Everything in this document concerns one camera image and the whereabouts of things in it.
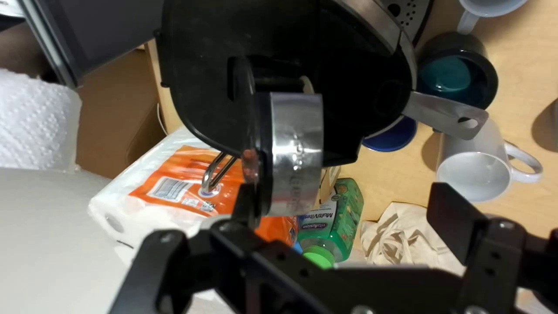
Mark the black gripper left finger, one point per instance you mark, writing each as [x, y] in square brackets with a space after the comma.
[247, 202]

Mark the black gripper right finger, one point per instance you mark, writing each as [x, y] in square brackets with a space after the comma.
[460, 214]

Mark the black coffee machine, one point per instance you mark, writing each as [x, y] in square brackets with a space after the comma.
[203, 69]

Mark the white mug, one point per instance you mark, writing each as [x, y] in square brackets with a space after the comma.
[477, 170]

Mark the crumpled white paper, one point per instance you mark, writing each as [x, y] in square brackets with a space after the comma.
[402, 237]

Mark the orange paper towel pack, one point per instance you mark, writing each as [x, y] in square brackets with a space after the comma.
[168, 184]

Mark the small cardboard box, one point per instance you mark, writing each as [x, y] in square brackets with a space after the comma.
[332, 181]

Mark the green plastic bottle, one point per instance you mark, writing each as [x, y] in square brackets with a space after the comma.
[343, 214]

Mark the blue round cup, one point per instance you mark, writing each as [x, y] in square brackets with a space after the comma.
[395, 137]

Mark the dark mug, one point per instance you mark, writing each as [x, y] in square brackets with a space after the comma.
[451, 75]

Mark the brown cardboard box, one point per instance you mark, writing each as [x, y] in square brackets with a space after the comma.
[116, 115]

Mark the grey mug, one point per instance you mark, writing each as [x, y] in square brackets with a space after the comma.
[489, 7]

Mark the paper towel roll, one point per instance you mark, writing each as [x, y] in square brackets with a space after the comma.
[36, 115]

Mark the grey plastic bin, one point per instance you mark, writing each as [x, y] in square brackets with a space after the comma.
[88, 27]

